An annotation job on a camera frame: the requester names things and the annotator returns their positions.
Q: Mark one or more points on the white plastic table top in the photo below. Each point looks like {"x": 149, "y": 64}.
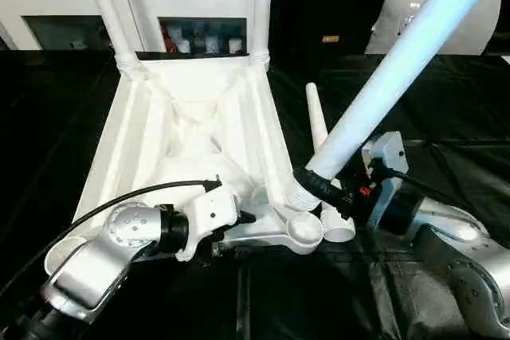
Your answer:
{"x": 191, "y": 89}

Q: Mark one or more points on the black work mat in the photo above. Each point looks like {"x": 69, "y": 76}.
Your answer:
{"x": 438, "y": 117}

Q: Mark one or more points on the small tan label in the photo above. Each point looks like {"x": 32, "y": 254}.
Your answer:
{"x": 331, "y": 38}

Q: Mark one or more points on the small white jar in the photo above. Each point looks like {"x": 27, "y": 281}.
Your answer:
{"x": 235, "y": 45}
{"x": 183, "y": 46}
{"x": 211, "y": 44}

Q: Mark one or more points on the white cabinet with glass doors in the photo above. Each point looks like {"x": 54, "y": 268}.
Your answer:
{"x": 60, "y": 1}

